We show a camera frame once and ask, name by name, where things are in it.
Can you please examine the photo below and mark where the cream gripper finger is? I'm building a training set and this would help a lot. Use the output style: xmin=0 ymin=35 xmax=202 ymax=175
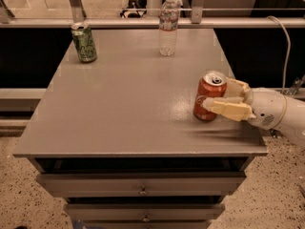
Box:
xmin=224 ymin=78 xmax=252 ymax=101
xmin=202 ymin=97 xmax=256 ymax=121

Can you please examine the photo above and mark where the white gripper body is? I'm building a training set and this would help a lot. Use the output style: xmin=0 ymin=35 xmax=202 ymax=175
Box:
xmin=245 ymin=88 xmax=287 ymax=130

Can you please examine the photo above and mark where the red coke can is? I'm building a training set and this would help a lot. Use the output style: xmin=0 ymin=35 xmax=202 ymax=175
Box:
xmin=193 ymin=71 xmax=227 ymax=121

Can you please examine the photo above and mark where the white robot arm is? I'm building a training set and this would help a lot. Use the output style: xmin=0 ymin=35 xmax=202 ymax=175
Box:
xmin=201 ymin=78 xmax=305 ymax=147

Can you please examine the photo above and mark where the green soda can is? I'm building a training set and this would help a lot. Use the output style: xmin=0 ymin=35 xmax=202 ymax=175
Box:
xmin=71 ymin=22 xmax=97 ymax=63

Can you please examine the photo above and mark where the clear plastic water bottle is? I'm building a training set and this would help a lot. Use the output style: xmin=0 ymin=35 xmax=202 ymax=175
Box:
xmin=159 ymin=0 xmax=179 ymax=56

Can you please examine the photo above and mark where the grey drawer cabinet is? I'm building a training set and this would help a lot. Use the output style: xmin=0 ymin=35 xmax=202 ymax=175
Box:
xmin=14 ymin=29 xmax=267 ymax=229

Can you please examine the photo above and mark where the top grey drawer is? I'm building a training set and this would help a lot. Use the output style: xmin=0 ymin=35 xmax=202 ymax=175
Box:
xmin=36 ymin=172 xmax=246 ymax=198

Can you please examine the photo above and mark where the grey drawer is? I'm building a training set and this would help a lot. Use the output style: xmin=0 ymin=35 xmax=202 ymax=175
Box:
xmin=65 ymin=203 xmax=225 ymax=222
xmin=36 ymin=172 xmax=246 ymax=198

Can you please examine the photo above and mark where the metal bracket clamp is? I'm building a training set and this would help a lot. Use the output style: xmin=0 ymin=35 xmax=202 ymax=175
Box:
xmin=284 ymin=75 xmax=305 ymax=95

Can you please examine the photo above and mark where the white cable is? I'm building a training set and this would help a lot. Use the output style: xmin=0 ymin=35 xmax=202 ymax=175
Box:
xmin=266 ymin=15 xmax=292 ymax=95

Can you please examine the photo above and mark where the metal railing frame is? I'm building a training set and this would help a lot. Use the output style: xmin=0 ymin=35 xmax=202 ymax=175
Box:
xmin=0 ymin=0 xmax=305 ymax=29

